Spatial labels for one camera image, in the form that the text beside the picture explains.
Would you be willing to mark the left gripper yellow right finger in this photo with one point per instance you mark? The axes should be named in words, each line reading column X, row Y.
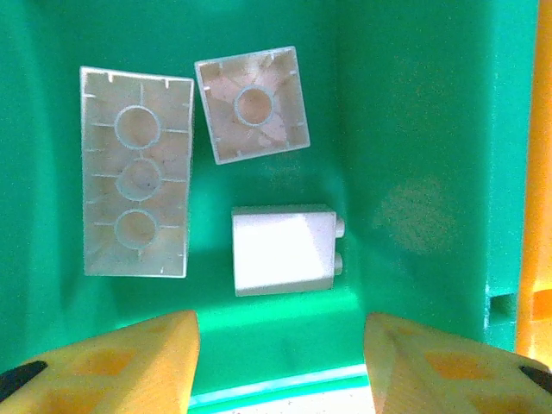
column 453, row 375

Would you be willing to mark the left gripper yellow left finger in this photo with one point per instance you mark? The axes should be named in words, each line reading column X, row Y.
column 108, row 371

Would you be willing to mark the white long lego brick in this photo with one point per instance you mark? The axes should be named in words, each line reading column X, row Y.
column 136, row 172

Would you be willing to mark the white square lego brick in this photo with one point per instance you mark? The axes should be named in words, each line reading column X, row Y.
column 280, row 250
column 252, row 103

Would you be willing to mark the yellow plastic bin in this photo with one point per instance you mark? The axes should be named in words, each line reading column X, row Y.
column 541, row 172

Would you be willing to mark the green plastic bin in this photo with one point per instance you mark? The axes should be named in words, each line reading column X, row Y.
column 409, row 129

